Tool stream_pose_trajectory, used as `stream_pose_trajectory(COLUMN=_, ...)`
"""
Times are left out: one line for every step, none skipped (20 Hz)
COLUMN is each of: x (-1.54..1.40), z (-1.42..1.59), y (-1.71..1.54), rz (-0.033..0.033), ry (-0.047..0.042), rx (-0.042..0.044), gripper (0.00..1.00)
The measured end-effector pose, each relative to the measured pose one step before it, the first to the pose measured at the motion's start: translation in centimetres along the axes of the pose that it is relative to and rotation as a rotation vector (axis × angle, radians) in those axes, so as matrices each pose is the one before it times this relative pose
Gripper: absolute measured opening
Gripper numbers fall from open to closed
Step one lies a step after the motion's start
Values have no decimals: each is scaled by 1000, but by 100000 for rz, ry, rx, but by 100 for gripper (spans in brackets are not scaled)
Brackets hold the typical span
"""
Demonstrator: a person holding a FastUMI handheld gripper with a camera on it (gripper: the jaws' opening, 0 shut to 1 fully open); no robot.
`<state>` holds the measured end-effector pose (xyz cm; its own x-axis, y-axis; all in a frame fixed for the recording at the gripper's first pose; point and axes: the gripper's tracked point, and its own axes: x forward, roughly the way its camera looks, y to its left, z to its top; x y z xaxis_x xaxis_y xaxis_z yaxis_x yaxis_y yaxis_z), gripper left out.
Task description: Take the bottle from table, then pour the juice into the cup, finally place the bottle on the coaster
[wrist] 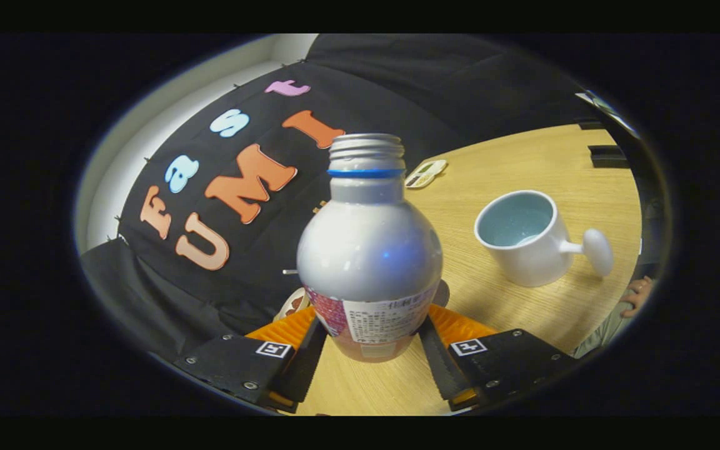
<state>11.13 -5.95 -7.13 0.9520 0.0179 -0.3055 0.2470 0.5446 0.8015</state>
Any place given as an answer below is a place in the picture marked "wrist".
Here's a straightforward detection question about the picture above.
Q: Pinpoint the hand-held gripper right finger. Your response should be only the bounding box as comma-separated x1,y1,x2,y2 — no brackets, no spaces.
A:
418,304,581,412

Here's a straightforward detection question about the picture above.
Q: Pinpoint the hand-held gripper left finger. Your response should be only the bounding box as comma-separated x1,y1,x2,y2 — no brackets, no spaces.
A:
172,305,329,414

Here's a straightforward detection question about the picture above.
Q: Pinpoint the silver bottle with red label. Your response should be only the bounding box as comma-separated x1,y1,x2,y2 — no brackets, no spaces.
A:
296,133,444,363

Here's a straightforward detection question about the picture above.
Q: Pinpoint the white cup with blue inside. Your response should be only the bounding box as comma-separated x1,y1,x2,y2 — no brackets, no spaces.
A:
474,190,614,288

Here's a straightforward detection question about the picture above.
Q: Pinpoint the white plate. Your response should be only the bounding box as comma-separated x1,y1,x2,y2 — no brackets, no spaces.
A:
272,287,311,323

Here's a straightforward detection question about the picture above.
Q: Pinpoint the white flat device with buttons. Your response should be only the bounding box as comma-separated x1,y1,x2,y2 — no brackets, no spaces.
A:
404,159,448,189

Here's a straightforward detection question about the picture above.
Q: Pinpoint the wooden table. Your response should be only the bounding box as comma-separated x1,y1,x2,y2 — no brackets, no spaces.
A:
297,124,642,416

